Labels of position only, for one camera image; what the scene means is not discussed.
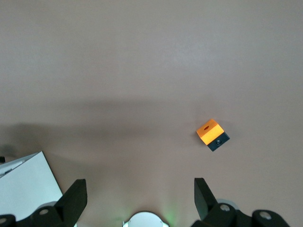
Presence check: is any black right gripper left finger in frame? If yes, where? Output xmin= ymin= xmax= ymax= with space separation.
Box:
xmin=0 ymin=178 xmax=87 ymax=227

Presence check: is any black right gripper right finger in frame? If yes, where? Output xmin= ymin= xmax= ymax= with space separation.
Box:
xmin=191 ymin=177 xmax=292 ymax=227

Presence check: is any white drawer cabinet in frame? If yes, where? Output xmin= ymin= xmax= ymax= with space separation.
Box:
xmin=0 ymin=151 xmax=64 ymax=222

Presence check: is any orange button enclosure box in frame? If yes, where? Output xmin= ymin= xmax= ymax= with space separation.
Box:
xmin=196 ymin=118 xmax=231 ymax=152

